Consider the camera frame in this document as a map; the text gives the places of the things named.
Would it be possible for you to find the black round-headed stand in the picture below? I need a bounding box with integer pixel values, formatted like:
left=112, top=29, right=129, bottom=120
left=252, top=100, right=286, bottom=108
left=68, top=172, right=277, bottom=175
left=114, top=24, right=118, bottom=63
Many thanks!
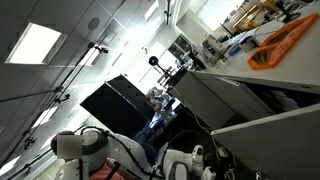
left=148, top=55, right=169, bottom=76

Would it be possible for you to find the plain grey cabinet panel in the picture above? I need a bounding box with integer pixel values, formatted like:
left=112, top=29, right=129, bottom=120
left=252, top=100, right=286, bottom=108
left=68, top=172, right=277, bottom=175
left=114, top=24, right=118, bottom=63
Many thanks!
left=172, top=71, right=237, bottom=130

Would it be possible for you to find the large black panel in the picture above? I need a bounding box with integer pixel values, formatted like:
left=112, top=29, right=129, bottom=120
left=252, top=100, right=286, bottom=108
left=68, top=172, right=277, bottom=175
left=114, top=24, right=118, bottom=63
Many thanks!
left=80, top=74, right=157, bottom=141

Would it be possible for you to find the rectangular ceiling light panel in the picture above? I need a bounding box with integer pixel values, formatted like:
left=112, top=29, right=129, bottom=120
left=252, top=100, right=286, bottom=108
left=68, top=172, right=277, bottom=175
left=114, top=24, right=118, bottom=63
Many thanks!
left=31, top=105, right=60, bottom=129
left=79, top=48, right=101, bottom=67
left=144, top=0, right=160, bottom=22
left=0, top=155, right=22, bottom=177
left=5, top=22, right=69, bottom=66

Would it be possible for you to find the blue plastic container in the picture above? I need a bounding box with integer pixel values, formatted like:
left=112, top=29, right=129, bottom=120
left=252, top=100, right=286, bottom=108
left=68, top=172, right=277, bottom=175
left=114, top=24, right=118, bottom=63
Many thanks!
left=228, top=44, right=242, bottom=57

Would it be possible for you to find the round ceiling speaker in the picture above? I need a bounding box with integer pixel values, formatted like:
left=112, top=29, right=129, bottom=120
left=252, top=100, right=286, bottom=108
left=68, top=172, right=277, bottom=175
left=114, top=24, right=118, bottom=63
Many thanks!
left=87, top=17, right=101, bottom=32

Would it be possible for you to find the person in red shirt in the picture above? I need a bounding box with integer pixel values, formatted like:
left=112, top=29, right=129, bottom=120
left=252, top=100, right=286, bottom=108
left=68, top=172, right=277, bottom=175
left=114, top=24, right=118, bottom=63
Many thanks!
left=49, top=129, right=134, bottom=180

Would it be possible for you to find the grey device box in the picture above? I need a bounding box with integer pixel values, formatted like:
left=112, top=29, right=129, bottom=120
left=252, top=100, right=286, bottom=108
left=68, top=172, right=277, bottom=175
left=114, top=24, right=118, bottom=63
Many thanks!
left=240, top=34, right=264, bottom=53

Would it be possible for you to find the white paper stack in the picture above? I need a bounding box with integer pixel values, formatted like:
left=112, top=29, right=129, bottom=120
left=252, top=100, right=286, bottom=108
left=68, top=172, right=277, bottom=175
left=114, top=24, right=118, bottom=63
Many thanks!
left=271, top=89, right=302, bottom=112

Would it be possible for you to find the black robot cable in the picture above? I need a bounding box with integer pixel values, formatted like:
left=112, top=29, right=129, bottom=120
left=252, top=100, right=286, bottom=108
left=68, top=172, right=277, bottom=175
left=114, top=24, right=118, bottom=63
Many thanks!
left=78, top=124, right=161, bottom=179

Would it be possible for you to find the black ceiling rig camera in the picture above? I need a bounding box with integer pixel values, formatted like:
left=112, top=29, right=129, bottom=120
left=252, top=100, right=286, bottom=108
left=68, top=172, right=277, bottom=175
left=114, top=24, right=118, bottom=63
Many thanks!
left=88, top=42, right=110, bottom=55

